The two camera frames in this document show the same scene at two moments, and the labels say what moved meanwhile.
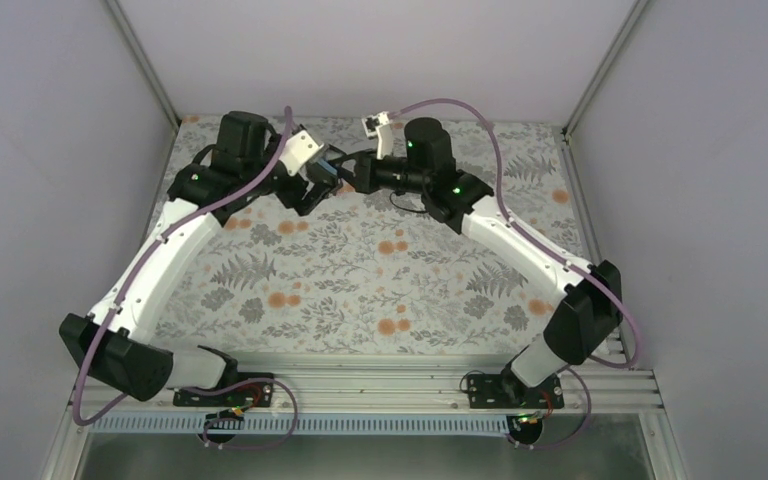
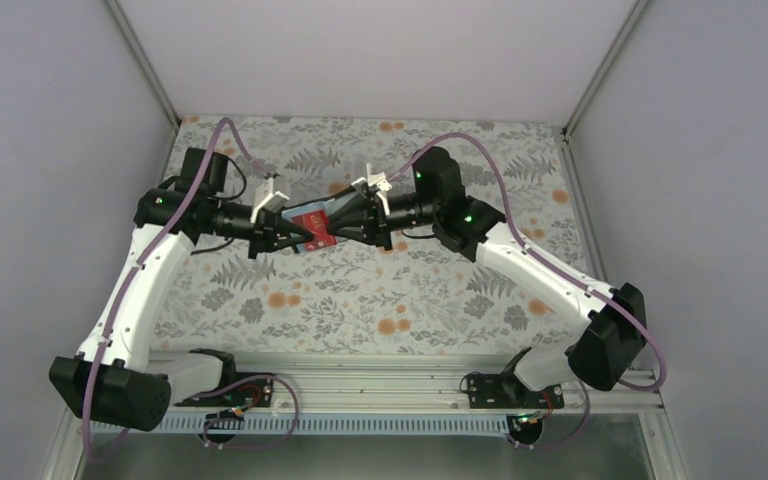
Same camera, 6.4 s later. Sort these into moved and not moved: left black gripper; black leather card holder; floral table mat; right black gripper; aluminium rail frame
Moved: right black gripper; black leather card holder; left black gripper
Not moved: aluminium rail frame; floral table mat
